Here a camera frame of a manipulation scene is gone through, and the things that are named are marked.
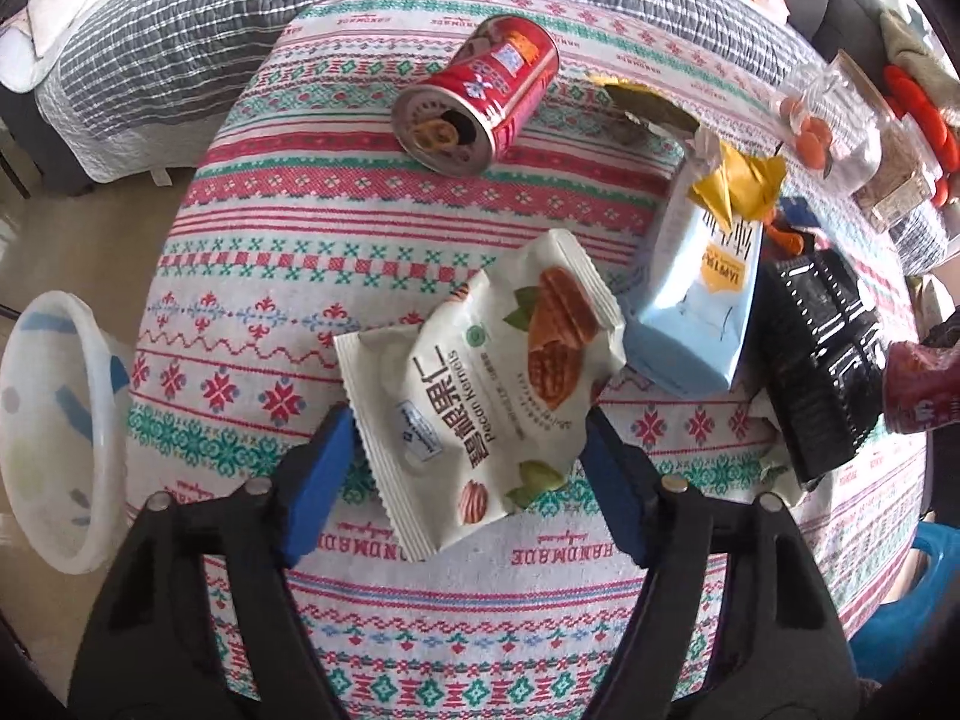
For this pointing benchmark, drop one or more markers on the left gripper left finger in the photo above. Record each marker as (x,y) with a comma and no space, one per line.
(196,618)

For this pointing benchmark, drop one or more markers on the white pecan kernels snack bag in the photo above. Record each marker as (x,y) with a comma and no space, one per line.
(471,416)

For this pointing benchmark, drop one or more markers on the yellow wrapper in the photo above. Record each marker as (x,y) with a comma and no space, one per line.
(738,186)

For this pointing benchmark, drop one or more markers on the white plastic trash bin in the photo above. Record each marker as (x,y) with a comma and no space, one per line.
(65,402)

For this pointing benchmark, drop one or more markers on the blue plastic stool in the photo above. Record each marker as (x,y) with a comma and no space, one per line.
(898,631)

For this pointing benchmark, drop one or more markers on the light blue snack bag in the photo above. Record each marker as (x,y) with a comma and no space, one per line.
(690,287)

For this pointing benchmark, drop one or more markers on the black plastic tray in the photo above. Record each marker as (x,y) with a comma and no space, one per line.
(819,350)

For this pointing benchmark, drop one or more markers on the red wrapper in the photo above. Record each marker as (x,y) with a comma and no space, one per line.
(921,388)

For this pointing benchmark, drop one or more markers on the orange peel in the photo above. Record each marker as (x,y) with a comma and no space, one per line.
(785,240)

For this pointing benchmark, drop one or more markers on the clear jar of nuts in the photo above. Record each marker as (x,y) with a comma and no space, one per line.
(906,177)

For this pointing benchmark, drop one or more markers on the glass teapot with oranges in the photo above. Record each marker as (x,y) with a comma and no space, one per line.
(836,128)

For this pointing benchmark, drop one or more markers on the grey striped quilt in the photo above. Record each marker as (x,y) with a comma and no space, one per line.
(144,84)

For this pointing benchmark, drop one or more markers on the brown torn foil wrapper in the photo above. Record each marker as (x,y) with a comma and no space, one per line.
(645,105)

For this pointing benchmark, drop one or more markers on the red orange cushion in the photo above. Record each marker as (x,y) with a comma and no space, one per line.
(907,97)

